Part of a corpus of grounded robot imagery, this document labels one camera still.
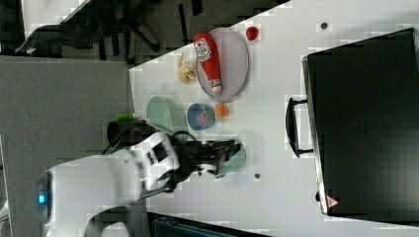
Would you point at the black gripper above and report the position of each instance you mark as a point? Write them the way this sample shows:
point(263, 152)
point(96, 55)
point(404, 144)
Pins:
point(197, 156)

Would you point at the blue small bowl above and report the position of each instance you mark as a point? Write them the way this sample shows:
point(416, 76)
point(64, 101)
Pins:
point(194, 112)

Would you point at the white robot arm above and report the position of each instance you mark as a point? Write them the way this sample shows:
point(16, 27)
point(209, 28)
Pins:
point(96, 196)

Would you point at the grey round plate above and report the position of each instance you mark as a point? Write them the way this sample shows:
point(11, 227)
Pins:
point(234, 64)

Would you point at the black office chair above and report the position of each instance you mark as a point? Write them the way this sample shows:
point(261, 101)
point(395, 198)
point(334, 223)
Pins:
point(97, 20)

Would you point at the red plush ketchup bottle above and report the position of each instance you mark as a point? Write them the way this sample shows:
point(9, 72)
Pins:
point(207, 54)

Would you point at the green plush object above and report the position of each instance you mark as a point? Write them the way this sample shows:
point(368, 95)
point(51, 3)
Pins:
point(124, 116)

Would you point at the green plastic colander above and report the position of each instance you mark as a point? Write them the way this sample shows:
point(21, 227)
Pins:
point(165, 113)

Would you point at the green metal cup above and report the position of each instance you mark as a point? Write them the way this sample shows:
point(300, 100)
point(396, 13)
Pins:
point(235, 163)

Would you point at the red plush strawberry in bowl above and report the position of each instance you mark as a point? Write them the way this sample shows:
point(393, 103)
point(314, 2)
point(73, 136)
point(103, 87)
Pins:
point(203, 119)

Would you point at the orange plush ball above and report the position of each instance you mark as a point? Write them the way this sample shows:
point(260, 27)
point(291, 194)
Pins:
point(221, 110)

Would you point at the yellow plush banana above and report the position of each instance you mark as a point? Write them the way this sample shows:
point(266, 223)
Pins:
point(186, 70)

